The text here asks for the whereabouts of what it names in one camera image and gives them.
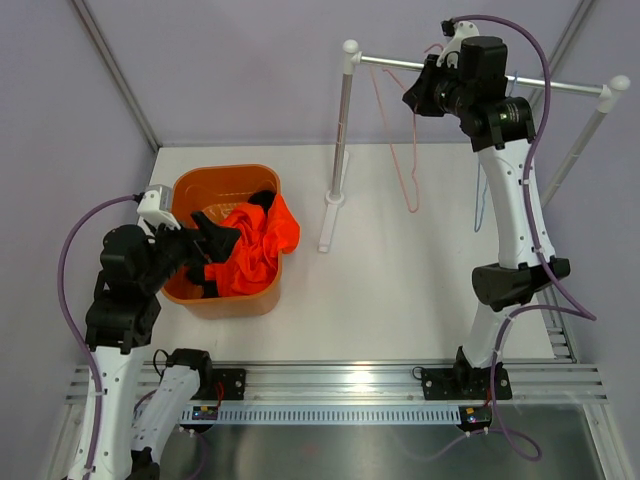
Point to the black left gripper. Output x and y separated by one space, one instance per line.
210 243

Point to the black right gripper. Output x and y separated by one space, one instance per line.
420 93

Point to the black shorts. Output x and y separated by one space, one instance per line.
247 272

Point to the orange shorts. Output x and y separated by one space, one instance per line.
267 230

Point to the blue wire hanger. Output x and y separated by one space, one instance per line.
481 190

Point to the pink wire hanger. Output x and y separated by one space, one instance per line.
399 185

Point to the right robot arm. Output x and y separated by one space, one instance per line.
501 137

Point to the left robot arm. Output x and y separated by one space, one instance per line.
115 441

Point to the orange plastic basket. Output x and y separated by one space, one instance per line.
216 191

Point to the silver clothes rack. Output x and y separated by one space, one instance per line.
607 96

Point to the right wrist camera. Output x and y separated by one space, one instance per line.
455 32

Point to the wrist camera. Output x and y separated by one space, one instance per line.
455 32
154 207

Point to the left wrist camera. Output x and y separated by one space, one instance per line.
154 207

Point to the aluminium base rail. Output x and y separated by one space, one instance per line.
397 383

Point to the white slotted cable duct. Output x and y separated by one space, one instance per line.
321 415

